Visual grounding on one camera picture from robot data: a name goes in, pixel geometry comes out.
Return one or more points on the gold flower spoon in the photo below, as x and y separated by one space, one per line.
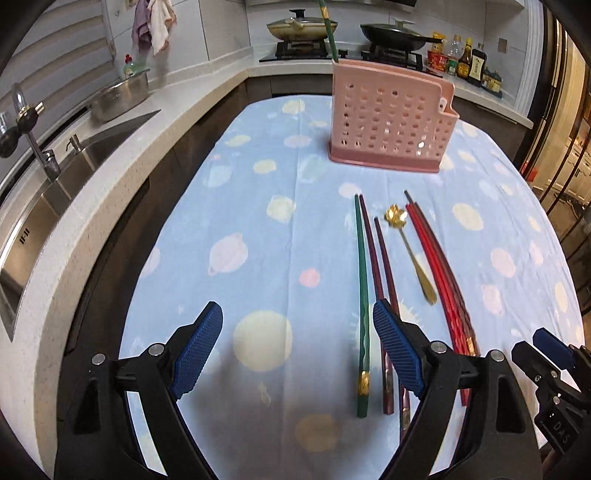
397 217

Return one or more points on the beige wok with lid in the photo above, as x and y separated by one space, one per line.
298 27

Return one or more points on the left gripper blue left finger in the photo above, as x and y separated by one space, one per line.
190 347

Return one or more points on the yellow seasoning packet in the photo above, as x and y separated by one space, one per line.
439 42

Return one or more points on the seasoning jars on tray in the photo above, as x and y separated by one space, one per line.
492 82

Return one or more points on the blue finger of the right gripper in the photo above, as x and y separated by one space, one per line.
554 349

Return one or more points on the white window blinds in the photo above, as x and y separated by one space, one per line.
65 58

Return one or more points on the red instant noodle cup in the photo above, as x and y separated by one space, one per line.
438 61

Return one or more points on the small green-cap jar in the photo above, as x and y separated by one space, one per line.
452 66

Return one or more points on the purple hanging cloth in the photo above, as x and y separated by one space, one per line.
141 36

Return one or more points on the brown chopstick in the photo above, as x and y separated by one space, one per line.
409 198

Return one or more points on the dark soy sauce bottle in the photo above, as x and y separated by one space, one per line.
477 66

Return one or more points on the steel colander bowl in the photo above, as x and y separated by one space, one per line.
115 100

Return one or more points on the black gas stove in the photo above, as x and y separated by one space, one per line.
319 50

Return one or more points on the black-framed glass door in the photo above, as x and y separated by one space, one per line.
556 157

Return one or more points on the stainless steel sink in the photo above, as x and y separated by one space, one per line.
33 206

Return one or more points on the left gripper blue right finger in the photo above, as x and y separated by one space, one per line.
402 346

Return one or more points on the brown sauce bottle yellow cap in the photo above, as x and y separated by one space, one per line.
464 62

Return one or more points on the blue planet-print tablecloth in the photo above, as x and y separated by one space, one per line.
267 229

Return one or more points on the black wok with lid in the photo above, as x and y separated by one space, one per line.
395 36

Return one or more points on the green chopstick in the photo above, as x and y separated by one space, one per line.
328 27
362 401

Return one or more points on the pink perforated utensil holder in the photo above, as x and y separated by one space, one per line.
390 117

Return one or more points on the chrome kitchen faucet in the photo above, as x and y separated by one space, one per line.
27 116

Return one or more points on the green dish soap bottle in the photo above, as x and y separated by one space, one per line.
128 67

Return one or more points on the maroon chopstick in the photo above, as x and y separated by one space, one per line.
404 397
387 368

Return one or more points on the clear plastic bottle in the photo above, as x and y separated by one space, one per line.
455 48

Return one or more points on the white hanging towel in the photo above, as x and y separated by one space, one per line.
162 17

